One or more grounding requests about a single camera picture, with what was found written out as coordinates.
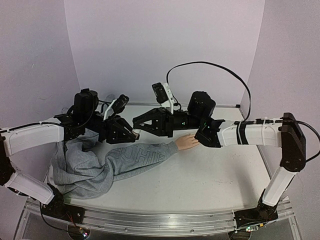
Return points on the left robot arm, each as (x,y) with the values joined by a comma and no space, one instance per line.
(16,139)

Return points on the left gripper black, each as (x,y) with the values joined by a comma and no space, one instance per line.
(110,129)

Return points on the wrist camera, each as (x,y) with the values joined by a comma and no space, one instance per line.
(116,106)
(164,96)

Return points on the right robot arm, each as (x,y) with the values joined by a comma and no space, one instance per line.
(284,133)

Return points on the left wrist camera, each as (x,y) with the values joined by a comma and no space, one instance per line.
(116,106)

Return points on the mannequin hand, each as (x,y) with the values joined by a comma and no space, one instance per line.
(186,142)

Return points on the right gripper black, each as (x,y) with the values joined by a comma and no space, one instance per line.
(168,121)

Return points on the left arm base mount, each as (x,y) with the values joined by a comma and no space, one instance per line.
(58,209)

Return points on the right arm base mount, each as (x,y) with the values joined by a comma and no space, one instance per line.
(261,214)

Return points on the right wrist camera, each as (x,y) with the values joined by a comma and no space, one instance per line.
(164,96)

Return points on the grey hoodie sweatshirt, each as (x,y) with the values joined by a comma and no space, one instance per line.
(78,173)

